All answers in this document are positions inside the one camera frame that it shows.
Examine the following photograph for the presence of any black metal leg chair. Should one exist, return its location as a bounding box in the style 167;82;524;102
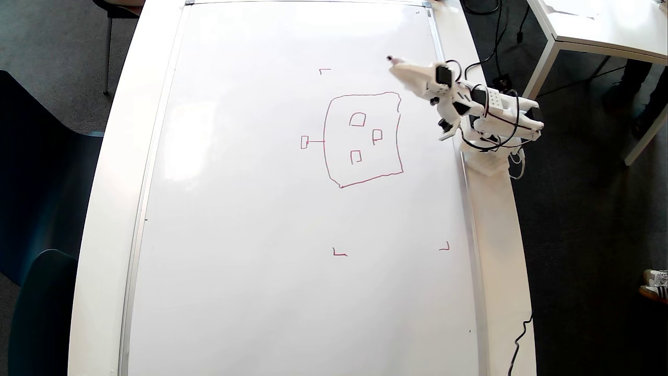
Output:
92;0;145;98

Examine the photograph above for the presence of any black power cable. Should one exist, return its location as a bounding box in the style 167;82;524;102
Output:
493;0;505;79

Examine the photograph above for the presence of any large white whiteboard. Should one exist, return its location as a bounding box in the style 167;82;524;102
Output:
117;0;490;376

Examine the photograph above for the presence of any white side table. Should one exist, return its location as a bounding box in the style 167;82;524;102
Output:
509;0;668;167

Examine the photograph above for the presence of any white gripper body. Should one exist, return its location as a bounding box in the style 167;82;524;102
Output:
424;61;456;106

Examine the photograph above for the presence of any black cable with plug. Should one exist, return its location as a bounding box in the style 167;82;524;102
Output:
516;5;531;45

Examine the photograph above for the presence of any black camera cable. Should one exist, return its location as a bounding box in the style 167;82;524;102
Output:
444;0;523;153

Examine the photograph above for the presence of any white usb cable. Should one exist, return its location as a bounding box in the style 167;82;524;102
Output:
508;149;526;180

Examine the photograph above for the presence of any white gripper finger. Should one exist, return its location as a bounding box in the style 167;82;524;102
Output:
391;62;430;83
401;73;432;99

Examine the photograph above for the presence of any person in dark trousers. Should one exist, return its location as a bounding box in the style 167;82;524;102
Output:
602;58;668;139

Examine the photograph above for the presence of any black cable on table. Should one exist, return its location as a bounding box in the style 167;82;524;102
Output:
508;312;534;376

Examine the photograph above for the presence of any dark blue chair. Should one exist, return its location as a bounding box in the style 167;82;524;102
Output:
0;70;106;289
7;249;80;376

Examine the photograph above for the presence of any black wrist camera board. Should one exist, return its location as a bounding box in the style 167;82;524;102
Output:
437;118;461;142

